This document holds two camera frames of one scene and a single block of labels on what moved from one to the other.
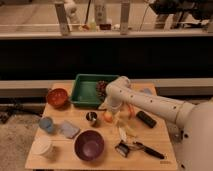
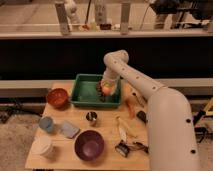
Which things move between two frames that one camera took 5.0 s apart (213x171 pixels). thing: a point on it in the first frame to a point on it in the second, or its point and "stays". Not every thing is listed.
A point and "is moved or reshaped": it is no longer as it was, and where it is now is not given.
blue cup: x=46 y=123 stays
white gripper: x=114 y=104 to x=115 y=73
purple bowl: x=89 y=144 stays
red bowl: x=57 y=97 stays
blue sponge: x=68 y=130 stays
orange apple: x=108 y=116 is moved or reshaped
